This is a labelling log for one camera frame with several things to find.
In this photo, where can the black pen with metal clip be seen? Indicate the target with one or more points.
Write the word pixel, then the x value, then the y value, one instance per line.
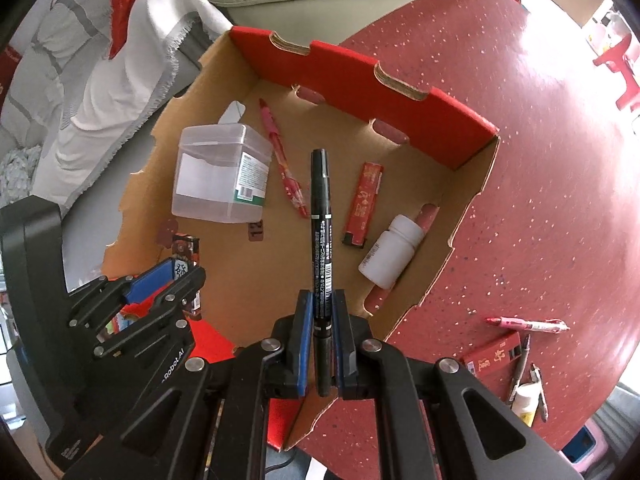
pixel 537 382

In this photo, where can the white pill bottle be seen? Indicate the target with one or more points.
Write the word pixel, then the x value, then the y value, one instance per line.
pixel 390 255

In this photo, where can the slim red box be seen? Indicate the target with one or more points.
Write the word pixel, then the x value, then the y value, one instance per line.
pixel 364 200

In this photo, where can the small red brown sachet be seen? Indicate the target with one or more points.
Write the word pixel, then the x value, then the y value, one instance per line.
pixel 186 250

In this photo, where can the small white glue bottle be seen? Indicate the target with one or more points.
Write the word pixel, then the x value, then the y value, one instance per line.
pixel 525 405

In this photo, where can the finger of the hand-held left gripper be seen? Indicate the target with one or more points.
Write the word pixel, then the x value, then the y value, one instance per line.
pixel 150 280
pixel 165 310

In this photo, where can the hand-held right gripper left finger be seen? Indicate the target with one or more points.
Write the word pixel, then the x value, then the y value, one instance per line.
pixel 306 340

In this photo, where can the red satin cloth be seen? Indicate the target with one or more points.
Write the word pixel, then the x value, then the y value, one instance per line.
pixel 125 5

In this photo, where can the red and white pen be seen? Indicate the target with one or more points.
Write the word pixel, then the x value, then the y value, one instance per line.
pixel 525 325
pixel 280 160

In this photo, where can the white fringed cloth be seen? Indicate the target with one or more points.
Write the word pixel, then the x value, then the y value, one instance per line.
pixel 130 60

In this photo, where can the white quilted blanket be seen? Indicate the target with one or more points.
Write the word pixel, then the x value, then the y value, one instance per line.
pixel 45 60

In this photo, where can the red cardboard box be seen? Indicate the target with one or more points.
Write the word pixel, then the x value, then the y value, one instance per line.
pixel 320 130

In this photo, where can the grey grip gel pen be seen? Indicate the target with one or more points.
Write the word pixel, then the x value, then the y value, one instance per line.
pixel 520 365

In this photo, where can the red pack with gold print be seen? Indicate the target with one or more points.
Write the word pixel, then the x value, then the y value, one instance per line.
pixel 487 357

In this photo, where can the clear plastic container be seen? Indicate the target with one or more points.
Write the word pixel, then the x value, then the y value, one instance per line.
pixel 210 180

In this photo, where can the red plastic stool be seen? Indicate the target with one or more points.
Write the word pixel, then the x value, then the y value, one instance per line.
pixel 617 60

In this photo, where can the black marker with white print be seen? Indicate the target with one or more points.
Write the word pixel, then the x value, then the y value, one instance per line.
pixel 321 240

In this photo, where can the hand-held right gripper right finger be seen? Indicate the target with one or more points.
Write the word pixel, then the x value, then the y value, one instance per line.
pixel 340 340

